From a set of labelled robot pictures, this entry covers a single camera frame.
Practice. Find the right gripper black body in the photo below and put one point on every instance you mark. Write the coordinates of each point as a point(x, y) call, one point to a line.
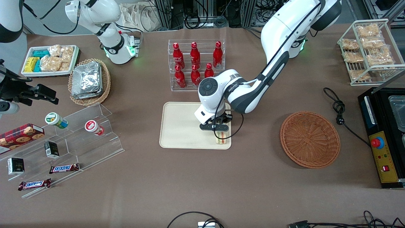
point(13, 89)

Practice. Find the triangle sandwich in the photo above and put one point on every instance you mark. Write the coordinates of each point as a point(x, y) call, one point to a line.
point(223, 140)

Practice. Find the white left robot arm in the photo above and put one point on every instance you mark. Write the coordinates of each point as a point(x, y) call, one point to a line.
point(284, 28)

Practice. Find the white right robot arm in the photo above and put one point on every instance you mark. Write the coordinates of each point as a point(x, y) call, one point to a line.
point(120, 50)

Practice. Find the white rectangular snack tray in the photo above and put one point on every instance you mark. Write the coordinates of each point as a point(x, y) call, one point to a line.
point(47, 74)

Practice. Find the beige plastic tray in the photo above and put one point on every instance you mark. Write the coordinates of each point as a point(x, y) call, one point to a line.
point(180, 126)

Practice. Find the oval light wicker basket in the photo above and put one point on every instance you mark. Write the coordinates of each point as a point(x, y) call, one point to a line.
point(95, 101)

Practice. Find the round brown wicker basket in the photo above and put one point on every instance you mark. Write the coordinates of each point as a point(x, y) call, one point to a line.
point(310, 139)

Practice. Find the yellow snack packet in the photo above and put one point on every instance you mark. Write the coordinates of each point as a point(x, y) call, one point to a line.
point(31, 64)

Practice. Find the green lid white cup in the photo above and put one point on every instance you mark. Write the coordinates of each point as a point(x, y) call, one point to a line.
point(53, 119)

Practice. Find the teal snack packet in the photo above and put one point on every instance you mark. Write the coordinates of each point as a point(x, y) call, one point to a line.
point(41, 53)
point(37, 66)

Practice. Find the clear bag of puffed snacks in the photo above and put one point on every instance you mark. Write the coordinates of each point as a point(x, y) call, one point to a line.
point(65, 66)
point(67, 53)
point(54, 50)
point(50, 63)

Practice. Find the red plaid cookie box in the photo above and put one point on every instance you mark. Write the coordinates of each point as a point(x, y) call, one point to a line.
point(19, 137)

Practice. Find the red cola bottle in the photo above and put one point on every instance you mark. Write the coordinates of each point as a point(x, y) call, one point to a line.
point(217, 55)
point(195, 76)
point(195, 55)
point(177, 55)
point(209, 71)
point(180, 79)

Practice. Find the clear acrylic bottle rack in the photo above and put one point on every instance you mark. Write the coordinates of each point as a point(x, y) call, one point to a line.
point(172, 89)

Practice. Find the silver foil packet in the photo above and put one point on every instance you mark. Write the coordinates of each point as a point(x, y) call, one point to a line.
point(100, 85)
point(86, 77)

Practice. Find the small black carton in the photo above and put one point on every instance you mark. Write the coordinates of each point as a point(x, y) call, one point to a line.
point(15, 166)
point(51, 149)

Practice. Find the red lid white cup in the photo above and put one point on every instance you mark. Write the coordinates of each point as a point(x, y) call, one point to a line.
point(92, 126)

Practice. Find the clear acrylic stepped shelf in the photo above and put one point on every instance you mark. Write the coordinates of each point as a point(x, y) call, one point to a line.
point(95, 152)

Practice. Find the brown Snickers bar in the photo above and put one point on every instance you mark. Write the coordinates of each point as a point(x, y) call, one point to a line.
point(34, 184)
point(63, 168)

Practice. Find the small grey device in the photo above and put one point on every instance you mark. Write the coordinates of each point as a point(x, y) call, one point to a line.
point(206, 224)

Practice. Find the beige cloth bag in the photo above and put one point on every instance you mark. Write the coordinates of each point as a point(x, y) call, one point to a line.
point(136, 15)

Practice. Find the clear bag of fried snacks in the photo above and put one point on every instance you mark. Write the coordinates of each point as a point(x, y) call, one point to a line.
point(349, 44)
point(353, 57)
point(379, 57)
point(359, 74)
point(368, 30)
point(372, 43)

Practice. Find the black table appliance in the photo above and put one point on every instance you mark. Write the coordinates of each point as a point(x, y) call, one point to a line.
point(379, 107)

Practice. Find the yellow emergency stop control box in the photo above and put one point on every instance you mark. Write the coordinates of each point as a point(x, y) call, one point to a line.
point(384, 161)

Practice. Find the clear plastic container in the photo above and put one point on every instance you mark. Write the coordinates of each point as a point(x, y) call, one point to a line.
point(398, 114)

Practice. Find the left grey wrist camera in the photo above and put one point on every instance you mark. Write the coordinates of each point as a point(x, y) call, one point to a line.
point(214, 127)

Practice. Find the aluminium frame post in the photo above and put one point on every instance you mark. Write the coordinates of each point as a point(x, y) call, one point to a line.
point(250, 12)
point(164, 14)

